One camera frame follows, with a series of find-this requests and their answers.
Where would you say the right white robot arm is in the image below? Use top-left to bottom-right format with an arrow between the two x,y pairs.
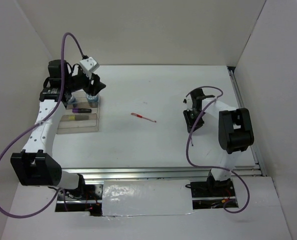
183,86 -> 254,196

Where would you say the purple highlighter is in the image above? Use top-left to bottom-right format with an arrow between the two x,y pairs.
72,108 -> 92,113

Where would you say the blue pen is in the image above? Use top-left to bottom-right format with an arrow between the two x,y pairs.
190,134 -> 194,147

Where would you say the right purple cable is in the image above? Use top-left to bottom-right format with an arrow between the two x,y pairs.
185,86 -> 251,214

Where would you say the yellow highlighter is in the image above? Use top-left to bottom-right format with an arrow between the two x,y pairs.
68,115 -> 89,121

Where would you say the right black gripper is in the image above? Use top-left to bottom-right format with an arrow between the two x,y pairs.
183,108 -> 206,132

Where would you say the blue jar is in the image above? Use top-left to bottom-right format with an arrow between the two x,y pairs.
85,94 -> 99,104
68,95 -> 76,104

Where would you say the clear tiered organizer tray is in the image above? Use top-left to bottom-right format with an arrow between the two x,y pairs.
57,90 -> 100,135

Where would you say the red pen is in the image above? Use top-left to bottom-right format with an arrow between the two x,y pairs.
131,112 -> 157,123

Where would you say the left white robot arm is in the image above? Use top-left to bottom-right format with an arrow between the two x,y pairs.
10,56 -> 106,200

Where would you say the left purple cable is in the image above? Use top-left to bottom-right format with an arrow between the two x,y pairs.
0,32 -> 89,218

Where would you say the purple cable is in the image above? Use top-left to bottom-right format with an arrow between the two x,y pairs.
185,86 -> 251,214
0,32 -> 89,218

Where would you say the white foil front cover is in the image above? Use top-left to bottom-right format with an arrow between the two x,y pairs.
102,180 -> 194,217

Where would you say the aluminium table frame rail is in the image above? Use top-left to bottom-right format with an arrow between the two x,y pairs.
26,66 -> 264,182

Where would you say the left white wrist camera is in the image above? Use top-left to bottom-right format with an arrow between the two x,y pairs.
79,57 -> 100,73

